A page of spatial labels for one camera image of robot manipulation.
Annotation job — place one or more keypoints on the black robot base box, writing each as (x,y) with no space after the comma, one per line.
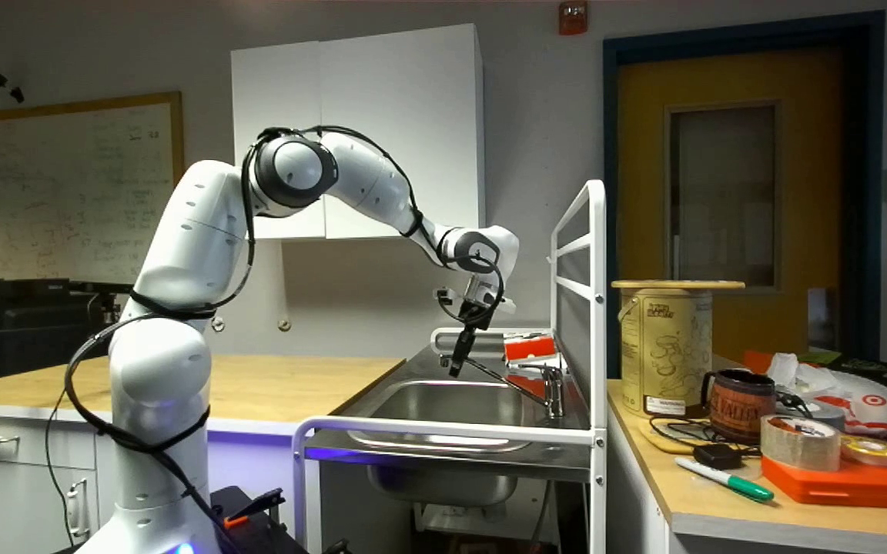
(258,524)

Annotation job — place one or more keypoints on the wood framed whiteboard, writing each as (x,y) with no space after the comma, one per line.
(62,189)

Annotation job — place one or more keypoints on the white wall board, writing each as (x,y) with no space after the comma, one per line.
(423,112)

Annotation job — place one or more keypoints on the small silver wall knob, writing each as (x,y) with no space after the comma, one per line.
(216,324)
(284,324)

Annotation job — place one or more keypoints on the red fire alarm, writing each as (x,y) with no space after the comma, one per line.
(572,17)

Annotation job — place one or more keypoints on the small black block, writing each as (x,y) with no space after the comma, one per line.
(719,455)

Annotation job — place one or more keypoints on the thin wooden board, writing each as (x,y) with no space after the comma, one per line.
(678,284)

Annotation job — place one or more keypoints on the clear packing tape roll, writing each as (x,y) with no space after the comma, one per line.
(799,443)

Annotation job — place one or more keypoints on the stainless steel sink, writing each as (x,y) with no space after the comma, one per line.
(454,405)

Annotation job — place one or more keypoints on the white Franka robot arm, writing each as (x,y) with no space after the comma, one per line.
(183,265)

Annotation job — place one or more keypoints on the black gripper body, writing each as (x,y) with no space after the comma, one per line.
(474,321)

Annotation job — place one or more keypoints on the chrome tap with nozzle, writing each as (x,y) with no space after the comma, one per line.
(555,391)

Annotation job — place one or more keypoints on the white metal rack frame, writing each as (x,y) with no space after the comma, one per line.
(581,309)

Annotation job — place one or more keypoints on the white plastic bag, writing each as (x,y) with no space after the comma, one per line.
(855,399)

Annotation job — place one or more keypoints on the black printer machine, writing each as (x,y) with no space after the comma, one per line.
(13,326)

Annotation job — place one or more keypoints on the yellow door with window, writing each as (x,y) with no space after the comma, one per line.
(730,195)

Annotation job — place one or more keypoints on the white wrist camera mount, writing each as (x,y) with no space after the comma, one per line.
(470,296)

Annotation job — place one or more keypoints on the green marker pen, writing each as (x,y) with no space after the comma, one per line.
(723,481)

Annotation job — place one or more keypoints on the white base cabinet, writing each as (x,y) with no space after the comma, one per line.
(13,494)

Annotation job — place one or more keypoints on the brown ceramic mug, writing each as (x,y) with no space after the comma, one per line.
(740,407)

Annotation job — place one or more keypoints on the round golden tin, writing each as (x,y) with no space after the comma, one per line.
(873,454)

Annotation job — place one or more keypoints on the flat orange box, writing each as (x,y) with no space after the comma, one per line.
(848,485)

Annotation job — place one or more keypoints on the yellow cylindrical container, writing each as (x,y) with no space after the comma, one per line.
(665,350)

